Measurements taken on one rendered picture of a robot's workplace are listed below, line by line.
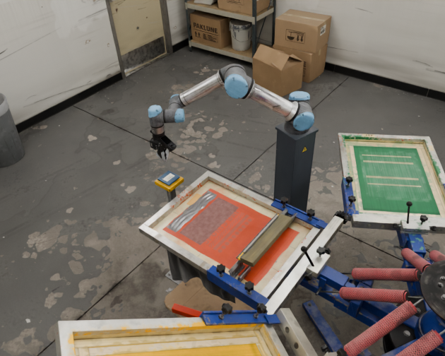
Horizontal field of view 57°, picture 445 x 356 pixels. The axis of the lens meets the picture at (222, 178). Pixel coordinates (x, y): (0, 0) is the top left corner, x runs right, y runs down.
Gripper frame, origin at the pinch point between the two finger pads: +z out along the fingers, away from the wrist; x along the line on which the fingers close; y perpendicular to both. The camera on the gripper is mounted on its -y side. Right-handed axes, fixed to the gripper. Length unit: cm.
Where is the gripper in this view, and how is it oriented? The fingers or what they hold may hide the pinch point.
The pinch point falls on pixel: (165, 160)
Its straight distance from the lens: 246.9
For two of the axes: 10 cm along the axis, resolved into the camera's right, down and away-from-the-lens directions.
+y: -7.9, -3.7, 4.9
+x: -6.1, 5.3, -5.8
